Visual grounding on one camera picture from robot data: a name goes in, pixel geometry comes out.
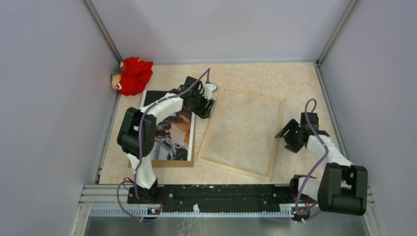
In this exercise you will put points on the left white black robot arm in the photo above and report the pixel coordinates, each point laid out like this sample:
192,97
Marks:
138,129

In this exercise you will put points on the aluminium front rail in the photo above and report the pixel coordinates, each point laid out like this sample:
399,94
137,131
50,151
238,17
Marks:
103,210

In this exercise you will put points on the light wooden picture frame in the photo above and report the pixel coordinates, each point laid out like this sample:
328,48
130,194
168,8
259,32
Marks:
208,140

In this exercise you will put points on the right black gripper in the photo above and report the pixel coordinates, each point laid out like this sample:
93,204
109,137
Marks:
292,126

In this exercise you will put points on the brown cardboard backing board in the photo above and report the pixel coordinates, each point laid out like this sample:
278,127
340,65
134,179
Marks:
176,164

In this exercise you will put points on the clear acrylic sheet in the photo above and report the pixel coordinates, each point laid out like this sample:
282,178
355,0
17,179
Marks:
242,130

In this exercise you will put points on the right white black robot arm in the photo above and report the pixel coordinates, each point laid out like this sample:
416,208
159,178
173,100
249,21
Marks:
343,185

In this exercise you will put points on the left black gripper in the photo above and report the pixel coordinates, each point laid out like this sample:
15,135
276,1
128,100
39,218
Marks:
204,112

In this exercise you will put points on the red cloth doll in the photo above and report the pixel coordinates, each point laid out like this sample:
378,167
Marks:
131,76

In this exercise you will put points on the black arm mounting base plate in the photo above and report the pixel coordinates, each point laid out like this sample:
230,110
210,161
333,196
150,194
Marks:
217,198

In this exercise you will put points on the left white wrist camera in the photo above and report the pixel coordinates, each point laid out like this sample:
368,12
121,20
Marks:
209,90

